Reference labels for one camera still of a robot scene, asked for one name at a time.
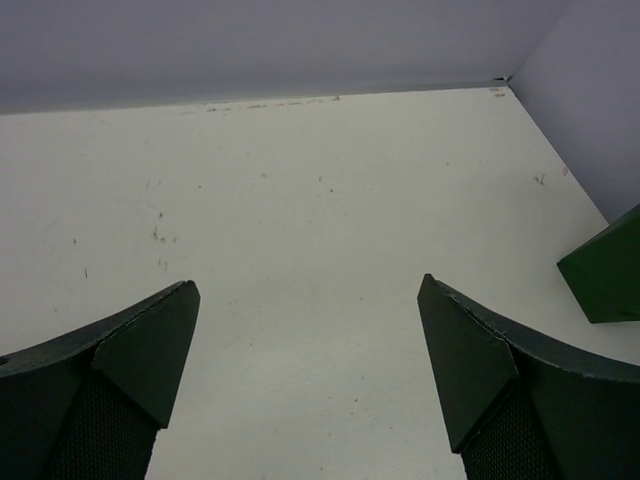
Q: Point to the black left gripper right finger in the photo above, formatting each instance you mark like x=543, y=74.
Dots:
x=518, y=404

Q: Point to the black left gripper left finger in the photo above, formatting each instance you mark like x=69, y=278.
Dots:
x=89, y=404

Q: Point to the green paper bag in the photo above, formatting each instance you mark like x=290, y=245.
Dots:
x=603, y=273

